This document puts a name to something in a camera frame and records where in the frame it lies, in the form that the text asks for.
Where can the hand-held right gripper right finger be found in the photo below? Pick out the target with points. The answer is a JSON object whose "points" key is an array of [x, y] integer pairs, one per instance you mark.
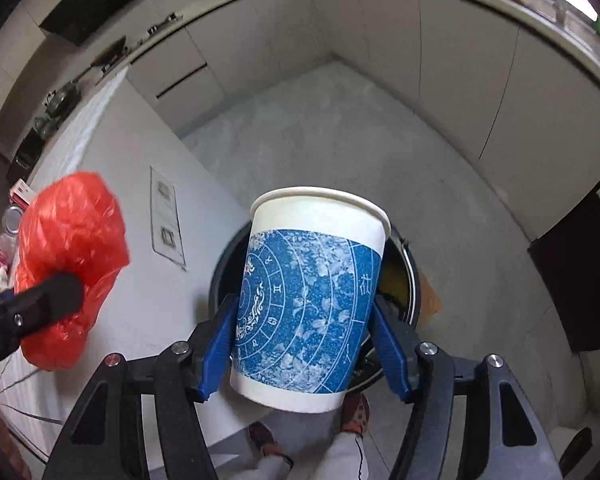
{"points": [[392, 355]]}

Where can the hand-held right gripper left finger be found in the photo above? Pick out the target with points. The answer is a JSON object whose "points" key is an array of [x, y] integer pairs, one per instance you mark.
{"points": [[215, 355]]}

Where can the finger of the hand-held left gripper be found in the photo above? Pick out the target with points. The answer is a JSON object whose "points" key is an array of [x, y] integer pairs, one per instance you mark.
{"points": [[50, 295]]}

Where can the pink packet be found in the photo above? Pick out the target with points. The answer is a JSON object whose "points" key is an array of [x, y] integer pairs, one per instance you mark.
{"points": [[4, 249]]}

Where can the red plastic bag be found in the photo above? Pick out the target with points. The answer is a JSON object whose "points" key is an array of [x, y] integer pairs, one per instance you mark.
{"points": [[75, 230]]}

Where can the black plastic bucket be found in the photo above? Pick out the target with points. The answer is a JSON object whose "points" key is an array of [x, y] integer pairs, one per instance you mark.
{"points": [[220, 285]]}

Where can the blue patterned white paper cup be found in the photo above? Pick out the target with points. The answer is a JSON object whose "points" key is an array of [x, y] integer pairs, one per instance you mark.
{"points": [[305, 310]]}

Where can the red patterned shoe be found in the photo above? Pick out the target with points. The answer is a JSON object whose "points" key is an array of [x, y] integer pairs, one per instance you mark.
{"points": [[356, 412], [270, 445]]}

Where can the person's grey trouser leg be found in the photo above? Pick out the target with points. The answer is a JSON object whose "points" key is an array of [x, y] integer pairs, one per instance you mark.
{"points": [[340, 457]]}

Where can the beige island table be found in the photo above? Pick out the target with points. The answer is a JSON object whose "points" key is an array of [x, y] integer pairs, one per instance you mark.
{"points": [[130, 210]]}

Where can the black toaster oven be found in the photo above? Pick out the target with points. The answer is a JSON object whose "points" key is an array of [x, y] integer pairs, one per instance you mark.
{"points": [[24, 157]]}

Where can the table side socket panel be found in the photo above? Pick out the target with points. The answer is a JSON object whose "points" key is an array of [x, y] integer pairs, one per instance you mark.
{"points": [[167, 215]]}

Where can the ceramic jar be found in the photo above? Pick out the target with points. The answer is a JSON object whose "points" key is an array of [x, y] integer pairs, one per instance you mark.
{"points": [[44, 126]]}

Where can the grey pot with lid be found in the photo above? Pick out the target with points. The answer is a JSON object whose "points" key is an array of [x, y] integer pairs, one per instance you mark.
{"points": [[61, 97]]}

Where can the black built-in dishwasher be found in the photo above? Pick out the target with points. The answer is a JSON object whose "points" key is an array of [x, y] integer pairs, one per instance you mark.
{"points": [[580, 260]]}

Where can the dark wok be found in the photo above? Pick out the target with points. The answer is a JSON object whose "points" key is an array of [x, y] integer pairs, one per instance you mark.
{"points": [[107, 55]]}

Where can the black gas stove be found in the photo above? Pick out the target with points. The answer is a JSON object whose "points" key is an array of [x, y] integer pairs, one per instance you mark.
{"points": [[161, 26]]}

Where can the beige kitchen base cabinets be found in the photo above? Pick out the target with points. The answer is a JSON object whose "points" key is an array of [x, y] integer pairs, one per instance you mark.
{"points": [[430, 60]]}

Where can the black range hood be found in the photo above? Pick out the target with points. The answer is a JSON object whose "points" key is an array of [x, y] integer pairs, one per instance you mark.
{"points": [[105, 0]]}

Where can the beige wall cabinets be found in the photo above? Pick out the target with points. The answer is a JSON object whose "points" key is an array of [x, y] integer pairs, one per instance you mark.
{"points": [[10, 70]]}

